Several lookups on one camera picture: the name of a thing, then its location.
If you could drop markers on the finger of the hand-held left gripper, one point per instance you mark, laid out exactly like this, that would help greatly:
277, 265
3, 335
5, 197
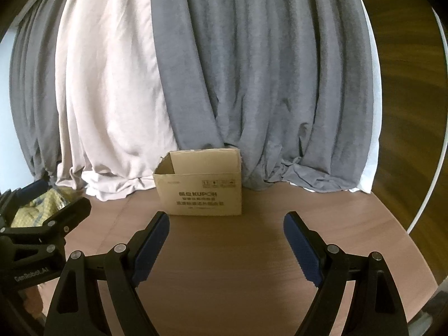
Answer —
35, 186
78, 208

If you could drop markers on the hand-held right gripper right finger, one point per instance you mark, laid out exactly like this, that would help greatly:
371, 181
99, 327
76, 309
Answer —
304, 252

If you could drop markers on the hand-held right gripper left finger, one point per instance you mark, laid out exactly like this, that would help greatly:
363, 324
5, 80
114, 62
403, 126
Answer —
150, 252

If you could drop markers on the yellow snack packet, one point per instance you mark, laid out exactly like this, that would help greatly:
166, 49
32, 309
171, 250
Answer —
38, 210

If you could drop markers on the brown cardboard box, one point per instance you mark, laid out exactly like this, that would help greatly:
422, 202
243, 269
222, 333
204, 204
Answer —
203, 182

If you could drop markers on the person's left hand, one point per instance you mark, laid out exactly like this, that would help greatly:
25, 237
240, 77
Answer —
32, 297

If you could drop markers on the white curved hoop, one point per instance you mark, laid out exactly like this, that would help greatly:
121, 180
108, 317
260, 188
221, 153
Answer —
412, 222

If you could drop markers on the beige curtain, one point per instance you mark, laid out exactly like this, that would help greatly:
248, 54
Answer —
112, 94

